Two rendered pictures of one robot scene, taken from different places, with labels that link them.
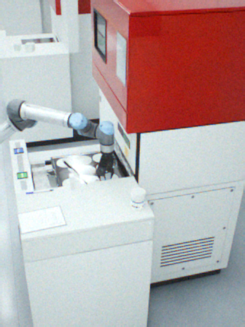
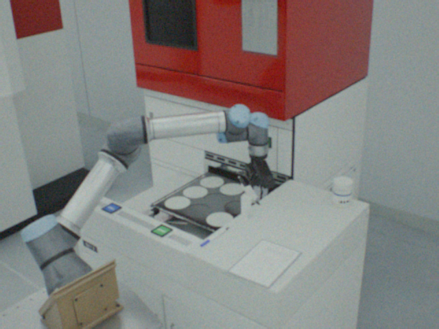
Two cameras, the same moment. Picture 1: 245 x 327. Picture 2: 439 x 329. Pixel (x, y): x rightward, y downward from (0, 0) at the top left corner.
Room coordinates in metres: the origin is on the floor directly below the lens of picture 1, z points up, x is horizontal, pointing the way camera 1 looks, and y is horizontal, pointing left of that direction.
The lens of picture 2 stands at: (0.50, 1.21, 1.94)
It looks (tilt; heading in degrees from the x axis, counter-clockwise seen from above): 26 degrees down; 326
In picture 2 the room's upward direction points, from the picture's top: 2 degrees counter-clockwise
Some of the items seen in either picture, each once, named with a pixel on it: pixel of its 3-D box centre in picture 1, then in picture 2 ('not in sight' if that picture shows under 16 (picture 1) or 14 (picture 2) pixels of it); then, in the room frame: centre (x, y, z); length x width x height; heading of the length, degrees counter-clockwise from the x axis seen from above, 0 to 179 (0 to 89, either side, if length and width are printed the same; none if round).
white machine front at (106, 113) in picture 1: (116, 131); (212, 142); (2.28, 0.04, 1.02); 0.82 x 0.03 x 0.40; 16
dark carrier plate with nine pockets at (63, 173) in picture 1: (87, 170); (215, 199); (2.03, 0.20, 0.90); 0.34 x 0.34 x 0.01; 16
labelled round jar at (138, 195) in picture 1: (138, 198); (341, 192); (1.62, -0.08, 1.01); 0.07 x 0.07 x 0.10
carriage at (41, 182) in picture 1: (41, 183); not in sight; (1.94, 0.45, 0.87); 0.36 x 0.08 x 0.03; 16
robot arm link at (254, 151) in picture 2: (106, 146); (257, 148); (1.91, 0.08, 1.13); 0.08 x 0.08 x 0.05
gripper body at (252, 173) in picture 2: (107, 158); (257, 166); (1.92, 0.08, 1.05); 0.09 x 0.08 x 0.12; 164
